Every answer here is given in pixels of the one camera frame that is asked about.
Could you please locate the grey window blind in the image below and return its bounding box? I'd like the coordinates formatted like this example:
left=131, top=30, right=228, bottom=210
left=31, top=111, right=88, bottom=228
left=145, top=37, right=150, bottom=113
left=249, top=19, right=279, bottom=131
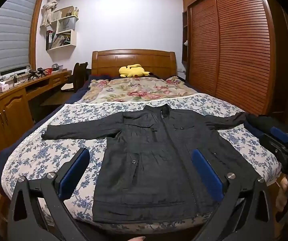
left=0, top=0, right=39, bottom=74

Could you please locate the navy fitted sheet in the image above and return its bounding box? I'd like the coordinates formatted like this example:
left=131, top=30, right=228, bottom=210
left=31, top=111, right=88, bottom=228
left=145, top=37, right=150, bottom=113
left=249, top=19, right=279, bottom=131
left=0, top=74, right=94, bottom=189

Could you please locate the yellow plush toy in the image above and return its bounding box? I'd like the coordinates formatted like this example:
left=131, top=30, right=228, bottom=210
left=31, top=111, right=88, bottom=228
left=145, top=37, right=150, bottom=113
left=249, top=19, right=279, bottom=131
left=119, top=64, right=151, bottom=78

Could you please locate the black jacket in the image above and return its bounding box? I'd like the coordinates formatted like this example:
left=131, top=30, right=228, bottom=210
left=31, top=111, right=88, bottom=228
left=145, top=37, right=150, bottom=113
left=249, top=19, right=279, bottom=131
left=41, top=103, right=257, bottom=225

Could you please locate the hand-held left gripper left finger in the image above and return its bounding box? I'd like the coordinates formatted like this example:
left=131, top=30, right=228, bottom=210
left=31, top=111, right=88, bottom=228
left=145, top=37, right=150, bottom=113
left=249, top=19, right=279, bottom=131
left=7, top=148, right=90, bottom=241

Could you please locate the blue floral bedspread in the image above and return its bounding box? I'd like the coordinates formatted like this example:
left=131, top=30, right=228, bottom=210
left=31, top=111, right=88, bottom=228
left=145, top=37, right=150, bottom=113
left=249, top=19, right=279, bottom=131
left=1, top=93, right=282, bottom=234

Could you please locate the tied beige curtain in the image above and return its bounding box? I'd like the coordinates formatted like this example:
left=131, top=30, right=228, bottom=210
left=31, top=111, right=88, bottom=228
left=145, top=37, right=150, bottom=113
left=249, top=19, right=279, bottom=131
left=40, top=0, right=64, bottom=28

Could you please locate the white wall shelf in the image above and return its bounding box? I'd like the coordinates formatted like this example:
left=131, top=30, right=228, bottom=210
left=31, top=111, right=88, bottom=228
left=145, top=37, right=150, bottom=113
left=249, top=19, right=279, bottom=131
left=45, top=5, right=80, bottom=51

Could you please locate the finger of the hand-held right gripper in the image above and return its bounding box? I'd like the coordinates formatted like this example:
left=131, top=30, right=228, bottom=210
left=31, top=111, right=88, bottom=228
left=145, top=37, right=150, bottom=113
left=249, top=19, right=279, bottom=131
left=264, top=124, right=288, bottom=144
left=259, top=134, right=288, bottom=156

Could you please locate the wooden louvered wardrobe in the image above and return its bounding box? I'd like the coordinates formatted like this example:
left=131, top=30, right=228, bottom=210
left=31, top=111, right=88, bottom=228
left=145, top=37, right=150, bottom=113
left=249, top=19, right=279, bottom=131
left=181, top=0, right=288, bottom=121

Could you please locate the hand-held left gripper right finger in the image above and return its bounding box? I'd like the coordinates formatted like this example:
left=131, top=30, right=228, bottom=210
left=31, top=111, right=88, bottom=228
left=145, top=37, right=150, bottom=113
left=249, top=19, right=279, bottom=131
left=191, top=149, right=281, bottom=241

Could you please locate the dark wooden chair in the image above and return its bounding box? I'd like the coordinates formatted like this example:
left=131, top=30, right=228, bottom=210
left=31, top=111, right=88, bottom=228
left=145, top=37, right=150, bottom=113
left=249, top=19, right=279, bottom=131
left=61, top=62, right=89, bottom=93

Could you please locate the wooden bed headboard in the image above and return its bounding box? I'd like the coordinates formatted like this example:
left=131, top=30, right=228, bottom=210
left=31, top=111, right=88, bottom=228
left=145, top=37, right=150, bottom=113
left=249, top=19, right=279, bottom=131
left=92, top=49, right=177, bottom=81

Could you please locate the white paper bag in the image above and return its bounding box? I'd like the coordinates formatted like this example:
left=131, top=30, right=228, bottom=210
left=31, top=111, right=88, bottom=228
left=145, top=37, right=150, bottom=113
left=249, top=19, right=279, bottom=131
left=60, top=16, right=78, bottom=32

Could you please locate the wooden desk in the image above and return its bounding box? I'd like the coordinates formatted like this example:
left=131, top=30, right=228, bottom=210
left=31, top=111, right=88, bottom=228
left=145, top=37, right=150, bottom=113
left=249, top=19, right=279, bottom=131
left=0, top=70, right=73, bottom=206

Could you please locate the black gadget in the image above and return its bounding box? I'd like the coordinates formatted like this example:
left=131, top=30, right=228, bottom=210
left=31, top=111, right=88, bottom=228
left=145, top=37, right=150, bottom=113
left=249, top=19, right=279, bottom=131
left=28, top=68, right=46, bottom=81

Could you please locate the pink floral quilt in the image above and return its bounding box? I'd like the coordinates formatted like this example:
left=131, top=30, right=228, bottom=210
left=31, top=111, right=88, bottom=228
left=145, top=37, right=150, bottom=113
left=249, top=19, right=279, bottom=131
left=74, top=77, right=199, bottom=104

